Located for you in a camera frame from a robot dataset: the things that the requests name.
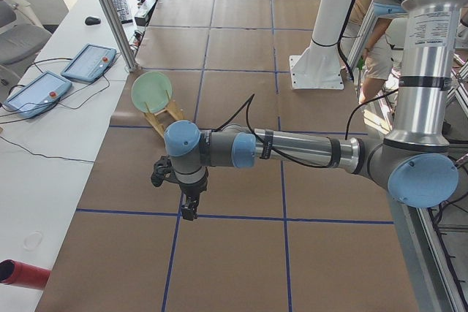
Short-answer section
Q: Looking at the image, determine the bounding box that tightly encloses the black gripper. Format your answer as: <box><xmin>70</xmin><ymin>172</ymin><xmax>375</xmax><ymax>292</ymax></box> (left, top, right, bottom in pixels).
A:
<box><xmin>180</xmin><ymin>177</ymin><xmax>208</xmax><ymax>221</ymax></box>

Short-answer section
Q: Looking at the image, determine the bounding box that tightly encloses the green plate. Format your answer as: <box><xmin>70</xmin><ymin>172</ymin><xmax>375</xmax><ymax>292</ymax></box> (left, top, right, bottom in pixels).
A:
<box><xmin>131</xmin><ymin>72</ymin><xmax>173</xmax><ymax>113</ymax></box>

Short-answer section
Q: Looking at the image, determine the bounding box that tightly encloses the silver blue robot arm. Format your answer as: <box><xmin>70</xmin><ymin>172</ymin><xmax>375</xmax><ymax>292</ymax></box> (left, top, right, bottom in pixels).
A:
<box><xmin>151</xmin><ymin>0</ymin><xmax>467</xmax><ymax>220</ymax></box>

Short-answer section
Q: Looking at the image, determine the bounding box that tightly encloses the wooden plate rack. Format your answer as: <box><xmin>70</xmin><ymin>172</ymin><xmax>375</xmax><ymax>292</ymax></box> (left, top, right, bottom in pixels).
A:
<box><xmin>143</xmin><ymin>91</ymin><xmax>185</xmax><ymax>138</ymax></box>

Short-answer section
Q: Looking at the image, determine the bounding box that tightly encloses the far teach pendant tablet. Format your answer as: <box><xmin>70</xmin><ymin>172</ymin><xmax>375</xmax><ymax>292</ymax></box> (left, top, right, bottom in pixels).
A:
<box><xmin>61</xmin><ymin>44</ymin><xmax>117</xmax><ymax>83</ymax></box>

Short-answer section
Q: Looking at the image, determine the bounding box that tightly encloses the teach pendant tablet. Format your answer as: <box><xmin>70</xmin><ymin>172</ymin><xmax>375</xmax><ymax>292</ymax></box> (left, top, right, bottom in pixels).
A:
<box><xmin>61</xmin><ymin>44</ymin><xmax>117</xmax><ymax>83</ymax></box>
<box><xmin>3</xmin><ymin>71</ymin><xmax>72</xmax><ymax>118</ymax></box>

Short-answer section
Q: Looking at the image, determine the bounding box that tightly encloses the red cylinder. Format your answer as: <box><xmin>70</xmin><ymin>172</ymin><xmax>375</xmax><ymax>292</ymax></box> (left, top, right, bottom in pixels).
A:
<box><xmin>1</xmin><ymin>259</ymin><xmax>50</xmax><ymax>290</ymax></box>

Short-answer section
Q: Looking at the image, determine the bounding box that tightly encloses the near teach pendant tablet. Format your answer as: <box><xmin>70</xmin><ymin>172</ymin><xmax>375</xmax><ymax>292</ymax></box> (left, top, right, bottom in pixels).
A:
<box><xmin>3</xmin><ymin>71</ymin><xmax>72</xmax><ymax>118</ymax></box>

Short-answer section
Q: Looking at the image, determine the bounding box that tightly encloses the black computer mouse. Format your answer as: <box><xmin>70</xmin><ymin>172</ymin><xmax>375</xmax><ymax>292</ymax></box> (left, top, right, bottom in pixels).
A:
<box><xmin>85</xmin><ymin>16</ymin><xmax>101</xmax><ymax>26</ymax></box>

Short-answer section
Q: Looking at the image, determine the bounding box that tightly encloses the black keyboard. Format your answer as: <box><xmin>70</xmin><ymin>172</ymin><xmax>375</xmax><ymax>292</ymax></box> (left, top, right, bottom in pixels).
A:
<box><xmin>111</xmin><ymin>0</ymin><xmax>132</xmax><ymax>23</ymax></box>

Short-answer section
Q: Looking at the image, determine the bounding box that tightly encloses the grey office chair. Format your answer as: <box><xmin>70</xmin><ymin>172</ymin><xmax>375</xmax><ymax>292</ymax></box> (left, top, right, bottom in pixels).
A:
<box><xmin>1</xmin><ymin>0</ymin><xmax>52</xmax><ymax>87</ymax></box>

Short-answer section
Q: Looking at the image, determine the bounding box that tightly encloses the person in beige shorts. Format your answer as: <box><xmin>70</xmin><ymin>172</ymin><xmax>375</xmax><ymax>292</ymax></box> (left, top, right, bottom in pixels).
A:
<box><xmin>350</xmin><ymin>0</ymin><xmax>393</xmax><ymax>104</ymax></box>

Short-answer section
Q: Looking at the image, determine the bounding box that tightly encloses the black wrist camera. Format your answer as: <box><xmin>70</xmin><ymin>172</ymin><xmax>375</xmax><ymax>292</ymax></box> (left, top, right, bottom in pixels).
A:
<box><xmin>151</xmin><ymin>156</ymin><xmax>175</xmax><ymax>187</ymax></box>

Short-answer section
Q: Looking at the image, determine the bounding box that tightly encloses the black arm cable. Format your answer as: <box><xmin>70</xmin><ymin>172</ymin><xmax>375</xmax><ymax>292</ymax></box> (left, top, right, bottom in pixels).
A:
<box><xmin>214</xmin><ymin>94</ymin><xmax>401</xmax><ymax>169</ymax></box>

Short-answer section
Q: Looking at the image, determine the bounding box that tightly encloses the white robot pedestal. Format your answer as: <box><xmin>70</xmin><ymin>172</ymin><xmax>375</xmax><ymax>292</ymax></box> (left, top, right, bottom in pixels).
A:
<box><xmin>290</xmin><ymin>0</ymin><xmax>354</xmax><ymax>90</ymax></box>

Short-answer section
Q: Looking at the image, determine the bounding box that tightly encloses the black pendant cable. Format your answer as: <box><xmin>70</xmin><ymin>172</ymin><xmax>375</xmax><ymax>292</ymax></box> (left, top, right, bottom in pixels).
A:
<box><xmin>0</xmin><ymin>57</ymin><xmax>110</xmax><ymax>164</ymax></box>

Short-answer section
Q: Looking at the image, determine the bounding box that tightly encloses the aluminium frame post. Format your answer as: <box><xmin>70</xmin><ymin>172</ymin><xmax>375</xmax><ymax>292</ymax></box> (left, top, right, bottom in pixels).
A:
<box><xmin>99</xmin><ymin>0</ymin><xmax>139</xmax><ymax>72</ymax></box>

